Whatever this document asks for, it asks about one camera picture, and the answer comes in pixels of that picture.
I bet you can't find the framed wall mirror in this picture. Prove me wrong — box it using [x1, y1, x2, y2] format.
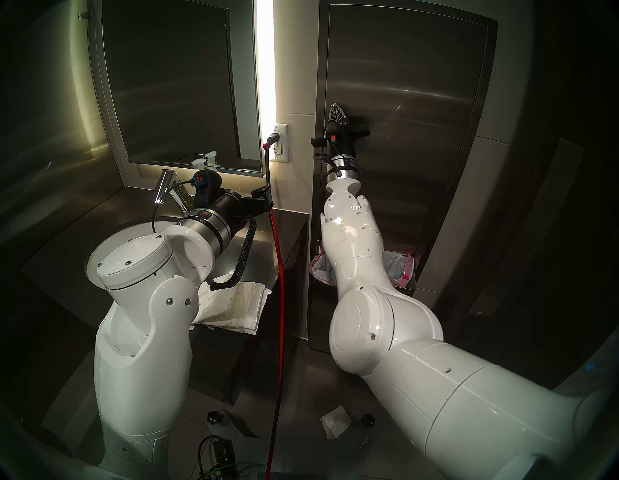
[87, 0, 264, 177]

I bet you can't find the stainless waste bin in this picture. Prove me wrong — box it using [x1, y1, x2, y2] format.
[307, 252, 417, 354]

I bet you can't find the red cable with black plug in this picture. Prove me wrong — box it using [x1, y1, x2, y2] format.
[262, 132, 286, 480]

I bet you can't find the vertical wall light strip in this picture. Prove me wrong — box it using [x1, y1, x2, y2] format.
[255, 0, 276, 141]

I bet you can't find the plain folded paper towel stack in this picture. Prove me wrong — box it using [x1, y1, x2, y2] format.
[213, 282, 273, 336]

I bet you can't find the braided black left arm cable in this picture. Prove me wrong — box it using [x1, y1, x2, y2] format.
[209, 216, 257, 291]

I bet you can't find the white round sink basin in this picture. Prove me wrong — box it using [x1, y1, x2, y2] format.
[84, 216, 194, 291]

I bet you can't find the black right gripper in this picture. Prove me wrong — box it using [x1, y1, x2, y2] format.
[310, 103, 371, 168]

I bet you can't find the white wall outlet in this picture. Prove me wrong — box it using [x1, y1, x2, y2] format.
[267, 123, 289, 164]

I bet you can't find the thin green cable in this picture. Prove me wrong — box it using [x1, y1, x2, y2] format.
[196, 462, 266, 480]

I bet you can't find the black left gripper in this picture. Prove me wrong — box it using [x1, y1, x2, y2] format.
[220, 189, 274, 228]

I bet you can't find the wrapped printed paper towel pack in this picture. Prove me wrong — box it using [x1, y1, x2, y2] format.
[190, 273, 241, 330]

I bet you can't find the chrome sink faucet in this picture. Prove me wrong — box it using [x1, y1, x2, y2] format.
[152, 169, 194, 213]

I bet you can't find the dark vanity counter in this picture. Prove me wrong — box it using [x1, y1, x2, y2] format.
[19, 186, 310, 405]

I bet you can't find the black electronics box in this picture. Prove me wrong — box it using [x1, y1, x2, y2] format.
[213, 438, 237, 477]

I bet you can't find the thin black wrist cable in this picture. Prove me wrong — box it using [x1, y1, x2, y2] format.
[151, 180, 194, 235]

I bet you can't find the stainless towel dispenser door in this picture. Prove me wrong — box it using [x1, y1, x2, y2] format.
[324, 4, 489, 228]

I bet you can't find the crumpled white paper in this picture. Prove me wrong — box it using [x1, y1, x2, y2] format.
[321, 405, 352, 440]

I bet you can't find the stainless steel wall panel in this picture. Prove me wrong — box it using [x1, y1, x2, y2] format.
[307, 0, 499, 364]

